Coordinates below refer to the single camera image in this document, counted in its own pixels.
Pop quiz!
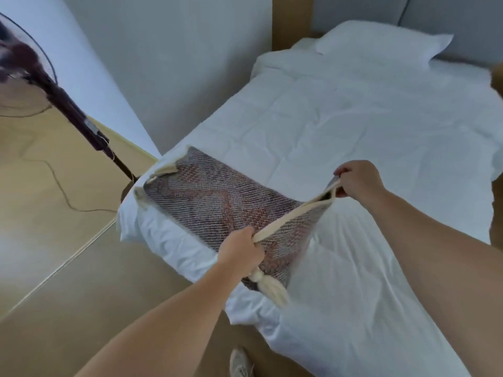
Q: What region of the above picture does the thin fan power cable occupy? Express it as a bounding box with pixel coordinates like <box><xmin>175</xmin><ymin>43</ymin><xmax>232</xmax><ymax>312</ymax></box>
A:
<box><xmin>19</xmin><ymin>152</ymin><xmax>118</xmax><ymax>213</ymax></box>

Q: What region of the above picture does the near bed white duvet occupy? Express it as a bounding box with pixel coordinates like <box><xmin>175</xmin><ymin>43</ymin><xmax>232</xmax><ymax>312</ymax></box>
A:
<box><xmin>116</xmin><ymin>19</ymin><xmax>503</xmax><ymax>377</ymax></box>

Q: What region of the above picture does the person's left hand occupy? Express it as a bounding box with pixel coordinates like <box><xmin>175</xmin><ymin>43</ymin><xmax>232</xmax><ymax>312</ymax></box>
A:
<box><xmin>216</xmin><ymin>226</ymin><xmax>266</xmax><ymax>279</ymax></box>

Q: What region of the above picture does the person's beige left shoe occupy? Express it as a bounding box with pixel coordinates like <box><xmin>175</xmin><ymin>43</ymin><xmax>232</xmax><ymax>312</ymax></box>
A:
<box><xmin>229</xmin><ymin>346</ymin><xmax>254</xmax><ymax>377</ymax></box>

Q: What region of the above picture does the patterned woven blanket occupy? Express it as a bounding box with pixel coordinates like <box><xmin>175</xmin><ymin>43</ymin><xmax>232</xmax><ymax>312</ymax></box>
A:
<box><xmin>133</xmin><ymin>146</ymin><xmax>346</xmax><ymax>309</ymax></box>

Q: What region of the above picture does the grey padded headboard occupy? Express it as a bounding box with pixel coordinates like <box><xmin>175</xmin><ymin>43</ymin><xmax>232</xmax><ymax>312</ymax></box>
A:
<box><xmin>312</xmin><ymin>0</ymin><xmax>503</xmax><ymax>69</ymax></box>

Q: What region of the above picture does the person's right forearm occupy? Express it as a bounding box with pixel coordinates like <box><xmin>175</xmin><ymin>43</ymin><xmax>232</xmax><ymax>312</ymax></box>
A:
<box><xmin>363</xmin><ymin>190</ymin><xmax>503</xmax><ymax>377</ymax></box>

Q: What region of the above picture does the dark standing fan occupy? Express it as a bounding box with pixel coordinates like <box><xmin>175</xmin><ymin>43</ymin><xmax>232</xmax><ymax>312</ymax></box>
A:
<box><xmin>0</xmin><ymin>11</ymin><xmax>140</xmax><ymax>203</ymax></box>

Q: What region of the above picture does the white pillow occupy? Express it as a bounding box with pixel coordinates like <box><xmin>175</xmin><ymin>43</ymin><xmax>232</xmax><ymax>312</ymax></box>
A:
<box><xmin>314</xmin><ymin>20</ymin><xmax>455</xmax><ymax>69</ymax></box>

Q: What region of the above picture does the person's left forearm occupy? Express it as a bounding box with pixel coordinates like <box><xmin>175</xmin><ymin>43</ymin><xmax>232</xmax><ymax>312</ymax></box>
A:
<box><xmin>74</xmin><ymin>267</ymin><xmax>252</xmax><ymax>377</ymax></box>

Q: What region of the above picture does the person's right hand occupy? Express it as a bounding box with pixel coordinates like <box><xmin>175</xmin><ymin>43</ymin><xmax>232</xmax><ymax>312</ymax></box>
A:
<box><xmin>334</xmin><ymin>160</ymin><xmax>388</xmax><ymax>208</ymax></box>

